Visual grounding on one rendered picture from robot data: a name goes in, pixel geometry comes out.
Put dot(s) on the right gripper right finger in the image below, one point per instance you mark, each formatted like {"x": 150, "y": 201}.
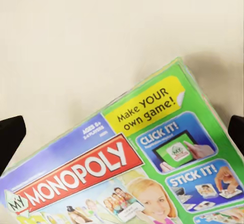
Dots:
{"x": 236, "y": 131}

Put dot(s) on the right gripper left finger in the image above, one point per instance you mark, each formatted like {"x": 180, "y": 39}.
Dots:
{"x": 12, "y": 132}

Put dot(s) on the bed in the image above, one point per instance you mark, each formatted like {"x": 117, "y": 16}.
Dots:
{"x": 62, "y": 60}

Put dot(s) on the board game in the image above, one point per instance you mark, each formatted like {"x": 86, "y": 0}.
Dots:
{"x": 157, "y": 154}

